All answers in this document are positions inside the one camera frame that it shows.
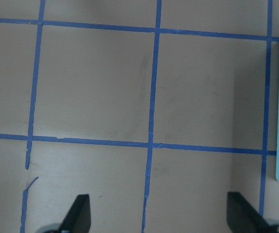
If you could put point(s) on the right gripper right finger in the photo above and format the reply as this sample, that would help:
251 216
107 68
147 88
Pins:
243 218

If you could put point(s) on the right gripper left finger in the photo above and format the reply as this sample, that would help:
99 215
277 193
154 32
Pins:
78 218

